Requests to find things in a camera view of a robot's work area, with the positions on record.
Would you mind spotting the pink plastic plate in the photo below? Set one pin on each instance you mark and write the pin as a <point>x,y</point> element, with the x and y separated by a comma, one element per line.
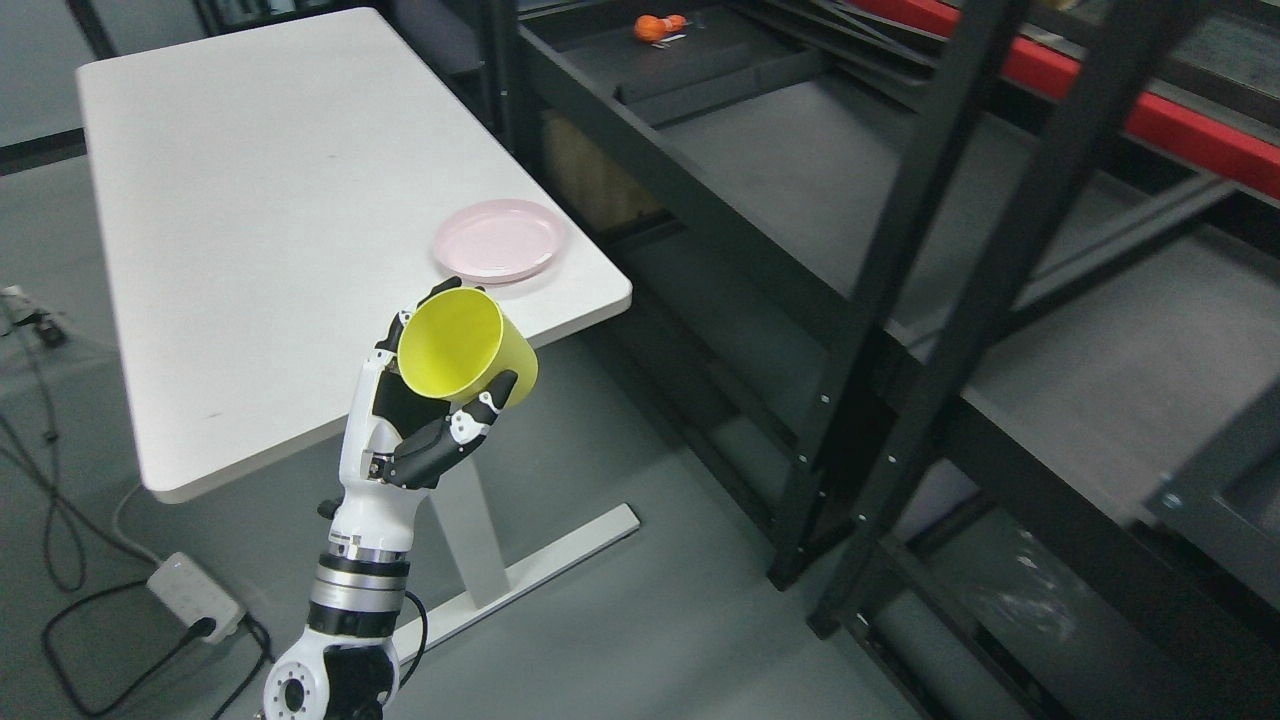
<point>499,241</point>

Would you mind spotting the black metal shelf rack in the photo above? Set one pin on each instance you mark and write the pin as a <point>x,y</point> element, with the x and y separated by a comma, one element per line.
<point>925,290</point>

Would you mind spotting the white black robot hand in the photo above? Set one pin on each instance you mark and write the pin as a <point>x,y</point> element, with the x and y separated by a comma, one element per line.
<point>398,445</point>

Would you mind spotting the white table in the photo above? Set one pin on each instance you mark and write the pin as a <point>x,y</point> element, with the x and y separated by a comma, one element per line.
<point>266,203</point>

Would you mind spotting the orange toy on shelf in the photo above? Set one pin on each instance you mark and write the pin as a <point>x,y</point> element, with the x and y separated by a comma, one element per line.
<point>652,29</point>

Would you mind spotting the yellow plastic cup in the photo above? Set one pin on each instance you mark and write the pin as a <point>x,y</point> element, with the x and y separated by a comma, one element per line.
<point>458,342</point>

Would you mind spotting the white power strip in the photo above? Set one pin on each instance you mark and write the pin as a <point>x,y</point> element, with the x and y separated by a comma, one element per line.
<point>195,598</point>

